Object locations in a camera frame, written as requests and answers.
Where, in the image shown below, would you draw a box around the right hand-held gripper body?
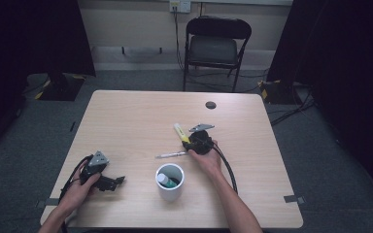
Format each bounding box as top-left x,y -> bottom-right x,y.
187,123 -> 216,155

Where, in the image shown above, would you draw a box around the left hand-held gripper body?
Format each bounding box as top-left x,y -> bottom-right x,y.
79,150 -> 119,188

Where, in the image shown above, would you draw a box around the yellow highlighter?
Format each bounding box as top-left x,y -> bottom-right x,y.
173,122 -> 192,146

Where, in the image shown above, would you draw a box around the clear plastic pen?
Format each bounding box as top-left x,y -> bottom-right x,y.
154,150 -> 189,160

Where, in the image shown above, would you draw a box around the white cup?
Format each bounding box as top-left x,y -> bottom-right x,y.
154,162 -> 186,202

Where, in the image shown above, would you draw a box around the person's right hand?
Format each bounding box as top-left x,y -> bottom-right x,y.
187,139 -> 223,178

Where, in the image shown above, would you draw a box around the person's left hand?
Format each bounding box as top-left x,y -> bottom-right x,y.
57,160 -> 102,212

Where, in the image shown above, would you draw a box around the grey tape strip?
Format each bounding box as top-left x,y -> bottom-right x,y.
35,197 -> 61,209
284,194 -> 306,205

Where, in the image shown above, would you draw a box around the black stand base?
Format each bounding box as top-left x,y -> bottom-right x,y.
34,72 -> 86,102

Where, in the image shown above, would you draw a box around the black yellow floor box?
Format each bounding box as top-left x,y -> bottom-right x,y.
257,79 -> 295,105

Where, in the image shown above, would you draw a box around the black folding chair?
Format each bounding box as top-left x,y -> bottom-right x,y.
183,15 -> 253,93

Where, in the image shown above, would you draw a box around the black curtain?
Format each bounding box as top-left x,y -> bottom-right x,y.
266,0 -> 373,206
0,0 -> 97,163

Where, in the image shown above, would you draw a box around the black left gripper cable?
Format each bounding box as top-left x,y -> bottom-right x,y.
57,154 -> 93,233

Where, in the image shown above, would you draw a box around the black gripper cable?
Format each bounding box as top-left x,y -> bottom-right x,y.
57,154 -> 93,233
211,144 -> 239,195

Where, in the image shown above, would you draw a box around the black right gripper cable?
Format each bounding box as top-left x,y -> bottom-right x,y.
211,144 -> 239,195

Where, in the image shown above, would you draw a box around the black floor cables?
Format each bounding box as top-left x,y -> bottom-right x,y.
270,86 -> 317,127

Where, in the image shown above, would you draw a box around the black wall cable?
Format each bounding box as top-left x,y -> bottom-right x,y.
173,9 -> 185,72

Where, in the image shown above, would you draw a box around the white wall socket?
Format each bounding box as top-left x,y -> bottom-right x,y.
169,0 -> 192,15

